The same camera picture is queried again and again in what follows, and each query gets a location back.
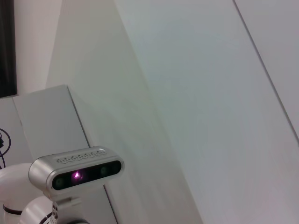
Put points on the white robot torso shell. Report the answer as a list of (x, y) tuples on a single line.
[(14, 182)]

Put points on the silver head depth camera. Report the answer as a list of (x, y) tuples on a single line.
[(77, 161)]

